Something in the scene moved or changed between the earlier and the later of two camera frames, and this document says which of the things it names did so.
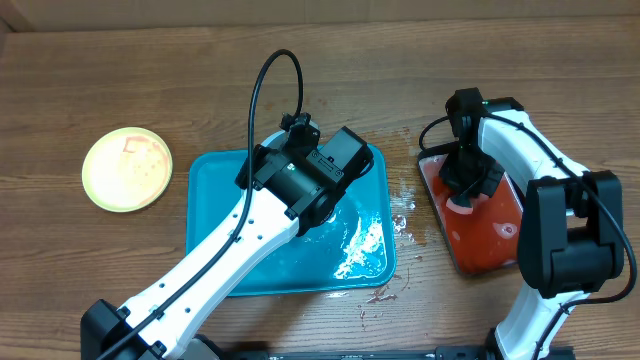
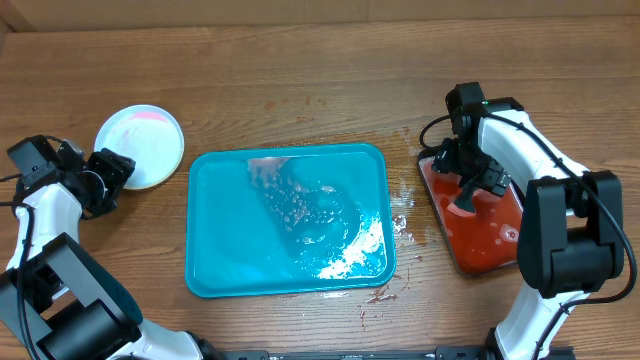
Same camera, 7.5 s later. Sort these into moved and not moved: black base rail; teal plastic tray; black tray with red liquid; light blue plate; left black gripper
Moved: light blue plate; left black gripper
Not moved: black tray with red liquid; teal plastic tray; black base rail
